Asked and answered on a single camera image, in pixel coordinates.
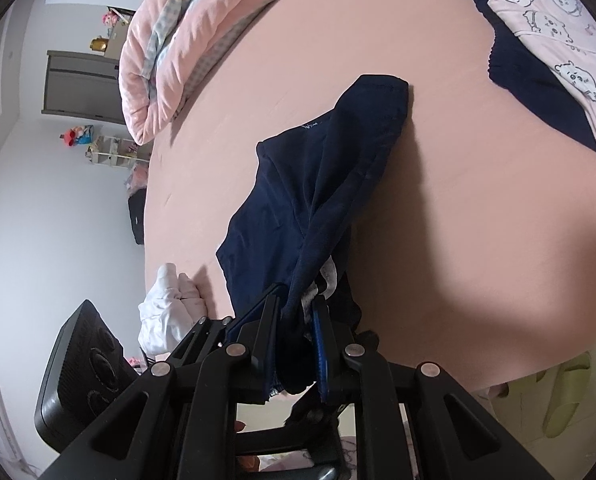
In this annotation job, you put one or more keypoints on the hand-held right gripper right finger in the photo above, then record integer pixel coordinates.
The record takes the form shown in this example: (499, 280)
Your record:
(321, 345)

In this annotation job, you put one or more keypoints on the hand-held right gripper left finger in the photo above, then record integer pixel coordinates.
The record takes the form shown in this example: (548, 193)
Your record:
(250, 317)

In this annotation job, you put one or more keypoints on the navy shorts with white stripes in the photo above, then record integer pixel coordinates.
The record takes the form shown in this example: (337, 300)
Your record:
(303, 185)

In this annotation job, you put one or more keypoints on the white garment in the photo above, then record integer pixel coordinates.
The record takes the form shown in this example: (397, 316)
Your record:
(170, 305)

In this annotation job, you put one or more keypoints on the black bedside object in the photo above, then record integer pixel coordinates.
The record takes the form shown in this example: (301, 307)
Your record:
(135, 220)

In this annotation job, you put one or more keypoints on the bed with pink sheet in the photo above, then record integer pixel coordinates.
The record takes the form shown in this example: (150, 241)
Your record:
(478, 210)

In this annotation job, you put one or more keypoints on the white toy shelf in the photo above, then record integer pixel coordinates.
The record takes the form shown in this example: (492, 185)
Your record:
(110, 152)

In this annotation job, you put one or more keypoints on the red plush toy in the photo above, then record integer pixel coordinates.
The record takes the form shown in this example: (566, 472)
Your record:
(72, 136)

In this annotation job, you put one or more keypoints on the yellow-green cloth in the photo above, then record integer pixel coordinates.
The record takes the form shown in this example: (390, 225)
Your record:
(573, 395)

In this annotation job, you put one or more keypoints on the grey cabinet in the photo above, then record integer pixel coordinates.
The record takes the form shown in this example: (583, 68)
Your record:
(77, 90)

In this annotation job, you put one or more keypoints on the folded pink quilt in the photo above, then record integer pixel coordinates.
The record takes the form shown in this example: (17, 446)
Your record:
(152, 60)

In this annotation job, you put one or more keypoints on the gold ornament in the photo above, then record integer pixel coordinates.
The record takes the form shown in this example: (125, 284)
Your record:
(97, 44)

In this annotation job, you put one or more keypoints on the pink doll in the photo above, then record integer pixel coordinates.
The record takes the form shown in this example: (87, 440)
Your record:
(111, 17)

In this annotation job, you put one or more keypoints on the dark navy garment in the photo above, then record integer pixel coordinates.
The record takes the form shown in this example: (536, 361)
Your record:
(523, 75)

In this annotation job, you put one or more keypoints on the pink printed pajama top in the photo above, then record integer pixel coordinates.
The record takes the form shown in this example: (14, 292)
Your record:
(543, 10)

